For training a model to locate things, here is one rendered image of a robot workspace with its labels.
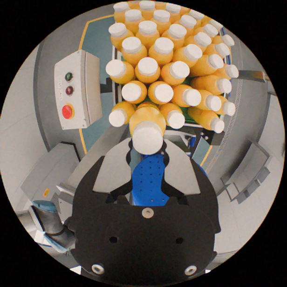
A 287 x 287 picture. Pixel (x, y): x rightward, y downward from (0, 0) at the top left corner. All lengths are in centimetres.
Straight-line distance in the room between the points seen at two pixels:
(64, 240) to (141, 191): 43
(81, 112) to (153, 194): 28
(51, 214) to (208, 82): 69
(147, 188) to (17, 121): 267
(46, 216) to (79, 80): 46
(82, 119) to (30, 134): 259
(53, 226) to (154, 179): 46
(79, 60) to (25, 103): 255
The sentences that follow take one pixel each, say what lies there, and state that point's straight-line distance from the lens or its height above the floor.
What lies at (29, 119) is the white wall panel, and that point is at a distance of 277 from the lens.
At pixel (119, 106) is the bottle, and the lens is 24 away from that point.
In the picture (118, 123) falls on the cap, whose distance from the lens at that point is 22.
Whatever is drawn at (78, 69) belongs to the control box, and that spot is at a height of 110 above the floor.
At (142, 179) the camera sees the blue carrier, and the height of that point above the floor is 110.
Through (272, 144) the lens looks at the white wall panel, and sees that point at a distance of 349.
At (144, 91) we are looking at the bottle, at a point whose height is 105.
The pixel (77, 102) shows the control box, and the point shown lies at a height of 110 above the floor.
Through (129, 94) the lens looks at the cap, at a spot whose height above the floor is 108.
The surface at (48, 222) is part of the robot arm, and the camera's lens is 46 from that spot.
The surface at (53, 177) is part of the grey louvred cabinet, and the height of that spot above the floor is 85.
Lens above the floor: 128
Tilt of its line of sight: 58 degrees down
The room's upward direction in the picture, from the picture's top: 174 degrees counter-clockwise
